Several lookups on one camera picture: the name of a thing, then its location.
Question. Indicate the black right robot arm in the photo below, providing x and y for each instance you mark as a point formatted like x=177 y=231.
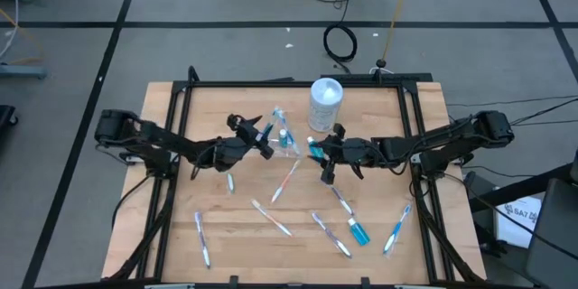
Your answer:
x=429 y=144

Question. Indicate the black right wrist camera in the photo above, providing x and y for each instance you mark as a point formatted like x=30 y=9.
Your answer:
x=329 y=175

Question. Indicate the black caster foot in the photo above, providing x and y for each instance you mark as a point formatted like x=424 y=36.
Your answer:
x=6 y=119

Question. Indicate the black aluminium table frame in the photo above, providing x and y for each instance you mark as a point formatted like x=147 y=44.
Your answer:
x=293 y=84

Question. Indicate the white wipes canister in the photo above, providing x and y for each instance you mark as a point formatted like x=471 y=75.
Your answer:
x=325 y=106

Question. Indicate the purple toothbrush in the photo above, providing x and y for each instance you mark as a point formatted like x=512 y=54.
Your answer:
x=331 y=235
x=202 y=239
x=343 y=202

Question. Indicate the green toothbrush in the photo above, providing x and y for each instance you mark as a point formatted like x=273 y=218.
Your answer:
x=230 y=183
x=267 y=130

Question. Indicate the small teal mouthwash bottle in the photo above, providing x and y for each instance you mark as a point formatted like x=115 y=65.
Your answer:
x=316 y=150
x=359 y=232
x=283 y=138

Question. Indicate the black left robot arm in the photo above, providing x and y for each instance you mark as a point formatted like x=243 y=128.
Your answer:
x=158 y=140

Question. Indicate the black table clamp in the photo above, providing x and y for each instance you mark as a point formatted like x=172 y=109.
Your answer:
x=233 y=282
x=366 y=282

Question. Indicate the black camera stand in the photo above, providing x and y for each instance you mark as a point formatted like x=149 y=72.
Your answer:
x=381 y=63

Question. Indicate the orange toothbrush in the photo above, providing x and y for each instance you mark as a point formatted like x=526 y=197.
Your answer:
x=271 y=217
x=284 y=183

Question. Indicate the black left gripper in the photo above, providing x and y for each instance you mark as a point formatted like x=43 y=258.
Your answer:
x=244 y=132

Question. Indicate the black metal beam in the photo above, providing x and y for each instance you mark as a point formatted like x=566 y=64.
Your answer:
x=519 y=188

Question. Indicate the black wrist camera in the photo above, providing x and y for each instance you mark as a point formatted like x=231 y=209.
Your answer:
x=267 y=150
x=329 y=175

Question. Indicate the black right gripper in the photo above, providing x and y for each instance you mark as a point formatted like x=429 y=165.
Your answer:
x=350 y=151

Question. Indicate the white printed box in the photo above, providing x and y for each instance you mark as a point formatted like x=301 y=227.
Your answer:
x=515 y=228

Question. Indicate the clear plastic container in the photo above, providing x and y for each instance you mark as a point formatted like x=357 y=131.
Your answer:
x=276 y=151

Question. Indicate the grey metal bar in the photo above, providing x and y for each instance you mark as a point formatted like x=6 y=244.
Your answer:
x=22 y=71

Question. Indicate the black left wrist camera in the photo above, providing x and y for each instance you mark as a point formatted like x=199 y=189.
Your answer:
x=267 y=150

